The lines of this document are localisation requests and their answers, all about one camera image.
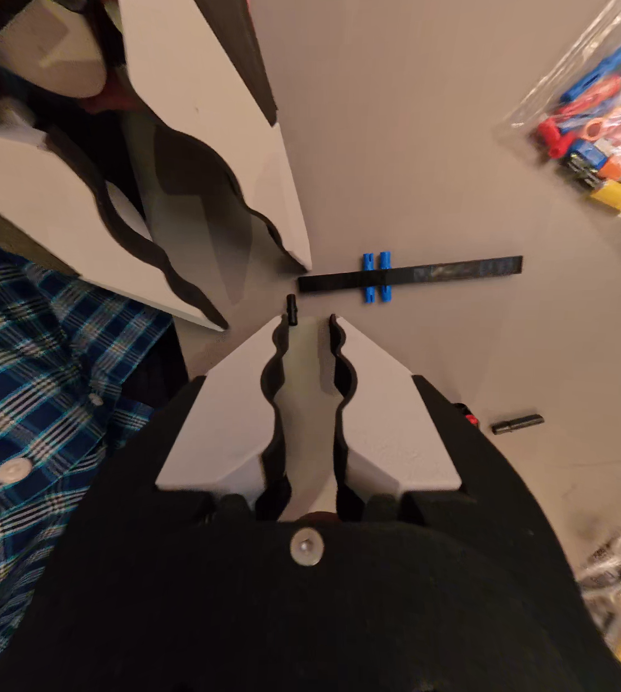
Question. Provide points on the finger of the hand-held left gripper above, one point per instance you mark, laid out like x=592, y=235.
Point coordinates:
x=218, y=97
x=29, y=194

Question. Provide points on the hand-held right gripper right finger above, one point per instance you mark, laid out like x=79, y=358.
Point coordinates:
x=397, y=432

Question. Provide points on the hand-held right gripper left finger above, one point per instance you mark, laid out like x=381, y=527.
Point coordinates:
x=218, y=432

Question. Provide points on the thin black lego beam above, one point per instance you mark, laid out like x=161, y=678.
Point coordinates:
x=451, y=269

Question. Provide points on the blue lego pin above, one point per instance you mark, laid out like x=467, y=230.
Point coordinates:
x=369, y=259
x=385, y=258

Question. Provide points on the black lego connector red pin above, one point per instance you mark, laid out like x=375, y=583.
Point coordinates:
x=470, y=417

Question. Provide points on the long black lego axle pin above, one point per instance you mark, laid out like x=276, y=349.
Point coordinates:
x=518, y=424

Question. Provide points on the large clear bag lego parts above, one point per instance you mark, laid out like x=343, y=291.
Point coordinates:
x=618, y=573

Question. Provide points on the small clear bag lego pieces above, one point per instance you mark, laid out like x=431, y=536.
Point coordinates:
x=586, y=135

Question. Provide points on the person's left hand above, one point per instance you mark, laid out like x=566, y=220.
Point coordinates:
x=116, y=102

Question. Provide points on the blue plaid shirt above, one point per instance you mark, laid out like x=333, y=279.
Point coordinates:
x=45, y=351

